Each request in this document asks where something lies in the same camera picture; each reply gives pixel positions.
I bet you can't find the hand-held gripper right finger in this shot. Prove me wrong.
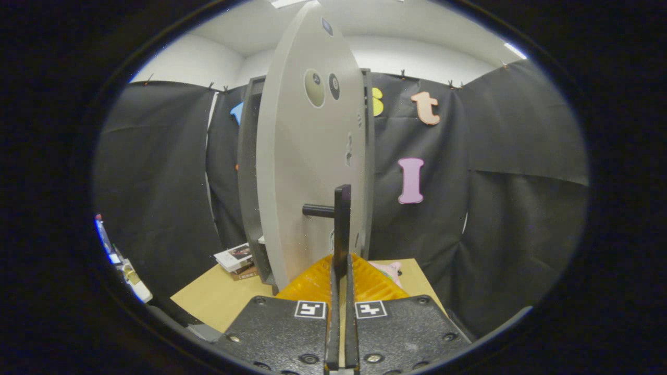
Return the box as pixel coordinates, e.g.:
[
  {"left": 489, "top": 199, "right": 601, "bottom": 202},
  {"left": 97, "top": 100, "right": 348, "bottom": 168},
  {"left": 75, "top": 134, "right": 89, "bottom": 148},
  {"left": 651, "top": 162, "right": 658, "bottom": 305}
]
[{"left": 344, "top": 253, "right": 473, "bottom": 375}]

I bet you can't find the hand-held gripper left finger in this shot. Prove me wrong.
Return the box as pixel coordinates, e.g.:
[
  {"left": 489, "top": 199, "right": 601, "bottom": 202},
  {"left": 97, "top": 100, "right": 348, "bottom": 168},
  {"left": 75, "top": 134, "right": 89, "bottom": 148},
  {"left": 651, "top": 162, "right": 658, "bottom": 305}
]
[{"left": 215, "top": 254, "right": 342, "bottom": 375}]

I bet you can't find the black door handle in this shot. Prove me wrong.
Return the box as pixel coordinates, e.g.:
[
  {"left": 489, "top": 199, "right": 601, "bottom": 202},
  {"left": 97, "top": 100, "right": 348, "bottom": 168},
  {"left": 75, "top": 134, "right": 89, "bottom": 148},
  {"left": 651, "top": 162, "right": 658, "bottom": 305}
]
[{"left": 302, "top": 184, "right": 352, "bottom": 279}]

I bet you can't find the grey shoe cabinet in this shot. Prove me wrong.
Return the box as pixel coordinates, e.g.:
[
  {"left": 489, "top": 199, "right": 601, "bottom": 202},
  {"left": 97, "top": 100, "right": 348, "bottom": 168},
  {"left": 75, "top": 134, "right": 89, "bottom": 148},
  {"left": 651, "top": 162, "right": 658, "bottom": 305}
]
[{"left": 237, "top": 68, "right": 376, "bottom": 286}]

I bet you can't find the pink and green plush toy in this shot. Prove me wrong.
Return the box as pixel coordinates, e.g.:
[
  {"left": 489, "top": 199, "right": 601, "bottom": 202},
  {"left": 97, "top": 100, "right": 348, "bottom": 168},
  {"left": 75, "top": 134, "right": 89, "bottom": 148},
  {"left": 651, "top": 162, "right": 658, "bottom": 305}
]
[{"left": 371, "top": 260, "right": 403, "bottom": 288}]

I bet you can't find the small book stack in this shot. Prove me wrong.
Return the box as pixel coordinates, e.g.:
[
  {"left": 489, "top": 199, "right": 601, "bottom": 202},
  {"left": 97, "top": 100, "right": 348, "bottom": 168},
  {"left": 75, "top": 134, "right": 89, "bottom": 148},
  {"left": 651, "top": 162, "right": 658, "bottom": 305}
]
[{"left": 214, "top": 242, "right": 261, "bottom": 282}]

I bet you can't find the black backdrop cloth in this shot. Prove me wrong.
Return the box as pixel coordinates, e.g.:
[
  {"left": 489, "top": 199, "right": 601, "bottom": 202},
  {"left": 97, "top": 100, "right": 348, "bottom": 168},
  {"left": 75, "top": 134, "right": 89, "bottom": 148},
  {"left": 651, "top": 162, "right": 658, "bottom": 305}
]
[{"left": 93, "top": 58, "right": 590, "bottom": 339}]

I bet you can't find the white and blue clutter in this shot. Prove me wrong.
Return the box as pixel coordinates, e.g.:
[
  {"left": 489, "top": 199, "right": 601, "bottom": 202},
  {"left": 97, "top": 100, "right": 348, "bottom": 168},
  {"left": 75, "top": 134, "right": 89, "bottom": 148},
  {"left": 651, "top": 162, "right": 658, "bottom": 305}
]
[{"left": 95, "top": 214, "right": 154, "bottom": 304}]

